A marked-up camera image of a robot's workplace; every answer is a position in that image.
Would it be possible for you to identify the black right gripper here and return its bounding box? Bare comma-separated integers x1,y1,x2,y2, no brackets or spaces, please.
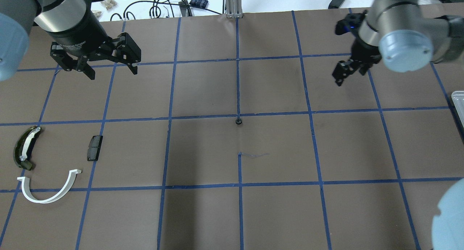
332,40,382,87

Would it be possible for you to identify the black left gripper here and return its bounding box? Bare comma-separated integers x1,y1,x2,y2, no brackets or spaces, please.
48,11,141,80

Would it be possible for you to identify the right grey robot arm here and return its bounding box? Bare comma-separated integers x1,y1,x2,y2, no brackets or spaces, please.
332,0,463,86

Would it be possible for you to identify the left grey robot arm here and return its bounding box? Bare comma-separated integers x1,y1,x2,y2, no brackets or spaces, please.
0,0,141,81

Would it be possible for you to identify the black brake pad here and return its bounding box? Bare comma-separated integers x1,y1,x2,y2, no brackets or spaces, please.
87,135,103,162

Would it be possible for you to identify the blue checkered pouch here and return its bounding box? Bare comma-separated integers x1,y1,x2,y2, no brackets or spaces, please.
189,0,209,9

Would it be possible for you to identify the green curved brake shoe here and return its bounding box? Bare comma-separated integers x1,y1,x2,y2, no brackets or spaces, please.
13,126,42,171

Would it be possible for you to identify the white curved plastic part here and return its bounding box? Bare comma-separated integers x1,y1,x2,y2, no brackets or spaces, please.
16,169,82,204

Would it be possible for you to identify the aluminium frame post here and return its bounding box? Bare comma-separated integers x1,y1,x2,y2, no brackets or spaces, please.
224,0,243,19

